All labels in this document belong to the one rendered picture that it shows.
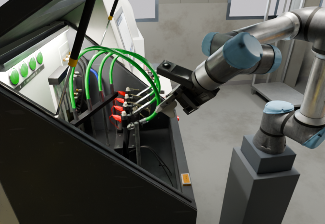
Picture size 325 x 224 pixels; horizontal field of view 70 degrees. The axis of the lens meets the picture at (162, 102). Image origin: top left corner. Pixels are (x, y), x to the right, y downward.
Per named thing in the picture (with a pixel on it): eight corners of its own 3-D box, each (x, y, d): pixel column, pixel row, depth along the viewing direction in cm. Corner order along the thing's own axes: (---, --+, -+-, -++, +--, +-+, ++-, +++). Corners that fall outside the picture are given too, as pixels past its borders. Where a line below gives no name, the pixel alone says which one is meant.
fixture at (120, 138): (138, 172, 108) (137, 146, 101) (117, 173, 107) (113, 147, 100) (140, 130, 138) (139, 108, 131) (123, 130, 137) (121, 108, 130)
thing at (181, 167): (192, 228, 88) (195, 200, 81) (181, 229, 88) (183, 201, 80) (174, 132, 143) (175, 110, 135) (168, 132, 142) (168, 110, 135)
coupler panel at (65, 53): (78, 109, 116) (66, 48, 101) (71, 109, 116) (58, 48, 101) (84, 97, 127) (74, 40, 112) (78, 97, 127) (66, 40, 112)
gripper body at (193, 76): (185, 116, 68) (213, 100, 59) (165, 95, 67) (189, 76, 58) (197, 101, 73) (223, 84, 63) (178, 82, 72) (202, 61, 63)
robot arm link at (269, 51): (252, 38, 66) (226, 36, 59) (289, 48, 57) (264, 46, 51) (243, 66, 69) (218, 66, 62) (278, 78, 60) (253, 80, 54)
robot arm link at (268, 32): (296, 1, 89) (198, 27, 67) (327, 4, 81) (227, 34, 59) (290, 32, 95) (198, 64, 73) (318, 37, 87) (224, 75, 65)
